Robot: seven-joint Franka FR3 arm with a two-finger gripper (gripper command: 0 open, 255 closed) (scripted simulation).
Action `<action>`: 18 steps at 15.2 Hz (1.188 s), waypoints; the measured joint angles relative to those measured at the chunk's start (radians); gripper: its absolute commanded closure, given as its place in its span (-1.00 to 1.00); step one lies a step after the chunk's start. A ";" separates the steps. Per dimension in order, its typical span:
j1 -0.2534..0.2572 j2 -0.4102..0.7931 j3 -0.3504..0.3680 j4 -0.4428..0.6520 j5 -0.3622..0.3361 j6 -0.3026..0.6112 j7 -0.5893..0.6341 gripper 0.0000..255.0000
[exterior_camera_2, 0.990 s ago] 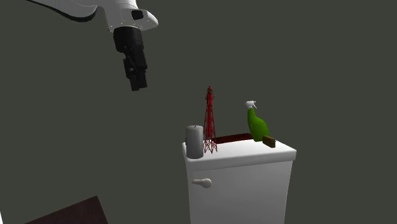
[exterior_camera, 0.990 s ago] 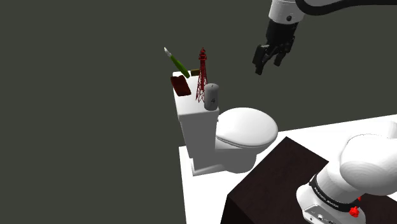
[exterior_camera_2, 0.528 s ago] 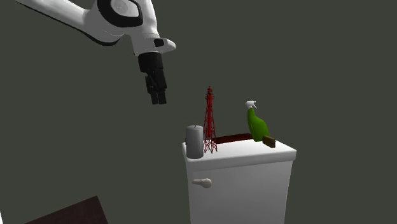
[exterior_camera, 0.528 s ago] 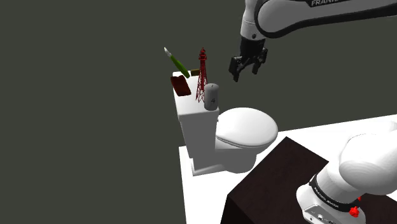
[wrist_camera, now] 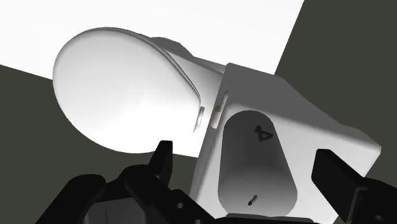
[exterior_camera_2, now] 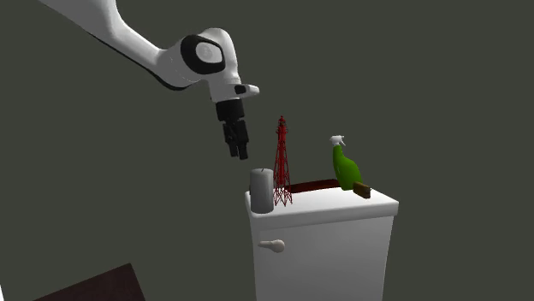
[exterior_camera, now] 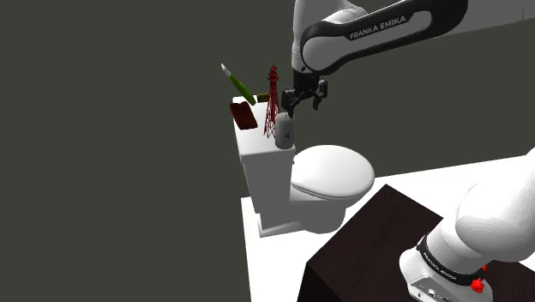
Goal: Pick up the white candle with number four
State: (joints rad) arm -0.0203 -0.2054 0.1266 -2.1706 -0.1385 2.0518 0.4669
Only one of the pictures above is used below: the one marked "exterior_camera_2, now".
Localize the brown rectangular block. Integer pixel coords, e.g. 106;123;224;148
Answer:
352;181;372;200

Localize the dark red flat slab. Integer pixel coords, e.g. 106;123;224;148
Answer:
287;178;341;194

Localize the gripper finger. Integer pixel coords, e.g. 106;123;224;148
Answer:
222;121;240;159
233;119;251;161

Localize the grey pillar candle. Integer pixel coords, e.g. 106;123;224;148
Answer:
249;168;276;215

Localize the red lattice tower figure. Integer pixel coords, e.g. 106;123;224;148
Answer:
272;115;294;208

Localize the green spray bottle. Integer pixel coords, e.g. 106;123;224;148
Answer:
329;134;364;192

